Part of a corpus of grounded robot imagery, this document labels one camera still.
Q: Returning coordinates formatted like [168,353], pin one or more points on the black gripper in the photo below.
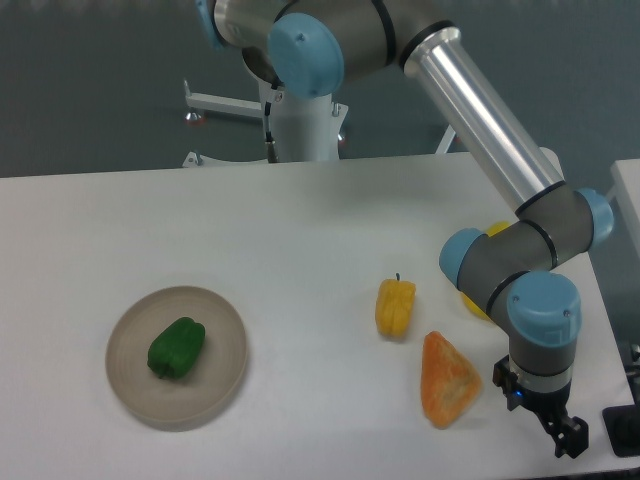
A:
[546,396]

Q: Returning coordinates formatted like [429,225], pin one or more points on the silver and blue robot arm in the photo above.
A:
[302,52]

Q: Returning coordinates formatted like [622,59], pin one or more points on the yellow bell pepper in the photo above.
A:
[394,307]

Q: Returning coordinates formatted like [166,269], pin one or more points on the beige round plate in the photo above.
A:
[210,386]

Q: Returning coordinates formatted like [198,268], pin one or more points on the green bell pepper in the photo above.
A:
[174,352]

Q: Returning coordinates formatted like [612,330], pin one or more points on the black device at table edge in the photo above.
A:
[622,422]

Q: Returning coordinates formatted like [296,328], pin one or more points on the orange triangular pastry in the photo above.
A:
[449,383]

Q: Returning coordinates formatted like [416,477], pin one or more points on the yellow round object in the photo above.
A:
[474,309]

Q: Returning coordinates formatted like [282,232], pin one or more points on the white table at right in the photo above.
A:
[625,191]

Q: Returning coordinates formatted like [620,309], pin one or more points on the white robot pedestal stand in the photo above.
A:
[294,130]

